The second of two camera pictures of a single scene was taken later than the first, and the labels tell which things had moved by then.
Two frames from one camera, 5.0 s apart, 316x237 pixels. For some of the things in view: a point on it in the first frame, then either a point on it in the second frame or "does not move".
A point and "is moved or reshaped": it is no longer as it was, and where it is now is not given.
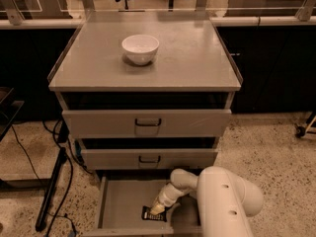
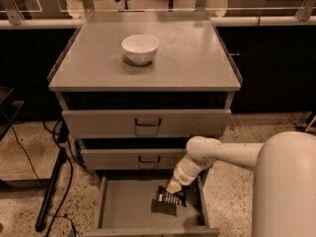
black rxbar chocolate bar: x=147 y=214 is moved or reshaped
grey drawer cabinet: x=145 y=92 does not move
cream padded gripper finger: x=157 y=208 to x=173 y=186
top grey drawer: x=147 y=123 does not move
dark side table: x=9 y=110 does not move
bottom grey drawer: x=122 y=195 does not move
